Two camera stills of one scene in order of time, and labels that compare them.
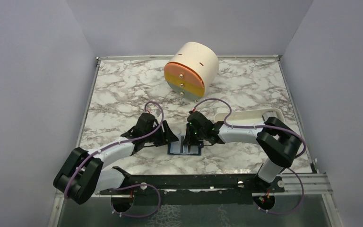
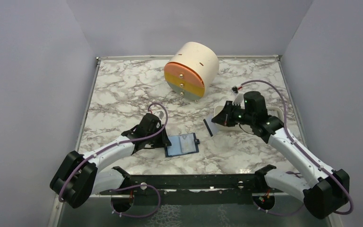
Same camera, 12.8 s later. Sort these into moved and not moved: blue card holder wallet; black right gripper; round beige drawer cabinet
Moved: black right gripper
Not moved: blue card holder wallet; round beige drawer cabinet
